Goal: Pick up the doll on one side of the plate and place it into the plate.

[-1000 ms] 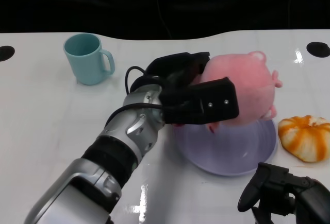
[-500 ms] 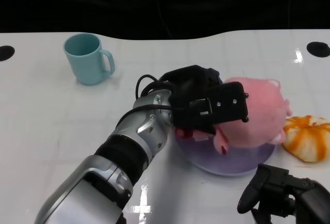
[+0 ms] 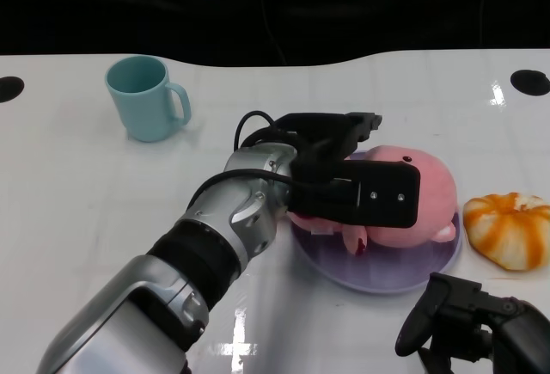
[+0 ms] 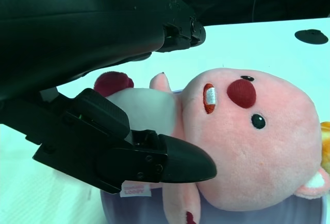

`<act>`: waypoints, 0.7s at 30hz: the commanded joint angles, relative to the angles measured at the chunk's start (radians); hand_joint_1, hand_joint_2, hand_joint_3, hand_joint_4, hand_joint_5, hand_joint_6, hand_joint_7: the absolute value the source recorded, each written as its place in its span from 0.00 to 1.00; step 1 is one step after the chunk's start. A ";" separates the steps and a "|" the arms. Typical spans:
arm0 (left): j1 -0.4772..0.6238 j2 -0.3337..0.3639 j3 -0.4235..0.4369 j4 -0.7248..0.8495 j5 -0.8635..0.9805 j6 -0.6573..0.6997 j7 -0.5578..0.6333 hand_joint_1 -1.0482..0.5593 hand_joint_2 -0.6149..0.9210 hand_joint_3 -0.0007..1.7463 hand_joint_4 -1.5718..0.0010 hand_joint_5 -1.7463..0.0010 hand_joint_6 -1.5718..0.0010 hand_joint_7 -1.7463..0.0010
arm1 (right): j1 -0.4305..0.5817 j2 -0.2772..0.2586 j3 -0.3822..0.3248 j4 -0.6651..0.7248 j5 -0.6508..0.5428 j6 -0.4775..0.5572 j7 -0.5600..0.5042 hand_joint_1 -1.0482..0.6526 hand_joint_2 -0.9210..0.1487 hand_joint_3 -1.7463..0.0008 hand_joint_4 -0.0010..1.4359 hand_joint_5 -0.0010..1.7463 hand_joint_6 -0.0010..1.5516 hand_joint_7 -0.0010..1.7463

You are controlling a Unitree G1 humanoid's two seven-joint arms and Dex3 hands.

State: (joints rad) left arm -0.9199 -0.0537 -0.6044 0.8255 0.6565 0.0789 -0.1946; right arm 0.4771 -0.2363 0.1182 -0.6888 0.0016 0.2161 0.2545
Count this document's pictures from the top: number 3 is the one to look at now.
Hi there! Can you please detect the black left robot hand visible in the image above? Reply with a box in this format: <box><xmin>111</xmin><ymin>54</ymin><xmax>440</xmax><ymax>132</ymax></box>
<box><xmin>271</xmin><ymin>111</ymin><xmax>384</xmax><ymax>167</ymax></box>

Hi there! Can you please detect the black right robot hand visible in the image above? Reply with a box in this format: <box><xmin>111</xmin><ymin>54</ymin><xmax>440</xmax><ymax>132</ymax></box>
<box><xmin>394</xmin><ymin>271</ymin><xmax>550</xmax><ymax>374</ymax></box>

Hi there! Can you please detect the pink plush beaver doll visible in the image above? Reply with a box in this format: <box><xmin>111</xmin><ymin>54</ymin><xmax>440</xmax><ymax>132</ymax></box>
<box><xmin>286</xmin><ymin>144</ymin><xmax>459</xmax><ymax>257</ymax></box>

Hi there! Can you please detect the lavender plastic plate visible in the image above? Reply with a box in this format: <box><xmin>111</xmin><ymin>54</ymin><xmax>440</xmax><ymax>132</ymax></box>
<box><xmin>290</xmin><ymin>150</ymin><xmax>464</xmax><ymax>296</ymax></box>

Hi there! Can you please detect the orange white striped bun toy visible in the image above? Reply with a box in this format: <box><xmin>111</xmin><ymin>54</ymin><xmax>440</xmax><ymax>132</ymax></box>
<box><xmin>462</xmin><ymin>192</ymin><xmax>550</xmax><ymax>273</ymax></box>

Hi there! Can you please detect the teal plastic mug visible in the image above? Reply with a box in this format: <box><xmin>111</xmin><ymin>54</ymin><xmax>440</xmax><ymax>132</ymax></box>
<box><xmin>105</xmin><ymin>55</ymin><xmax>193</xmax><ymax>143</ymax></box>

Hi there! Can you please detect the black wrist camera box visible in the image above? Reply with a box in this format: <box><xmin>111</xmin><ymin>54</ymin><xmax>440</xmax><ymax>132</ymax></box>
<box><xmin>288</xmin><ymin>160</ymin><xmax>421</xmax><ymax>228</ymax></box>

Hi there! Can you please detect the black table cable grommet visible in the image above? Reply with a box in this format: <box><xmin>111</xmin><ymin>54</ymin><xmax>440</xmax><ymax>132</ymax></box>
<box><xmin>0</xmin><ymin>76</ymin><xmax>25</xmax><ymax>104</ymax></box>
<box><xmin>510</xmin><ymin>69</ymin><xmax>550</xmax><ymax>97</ymax></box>

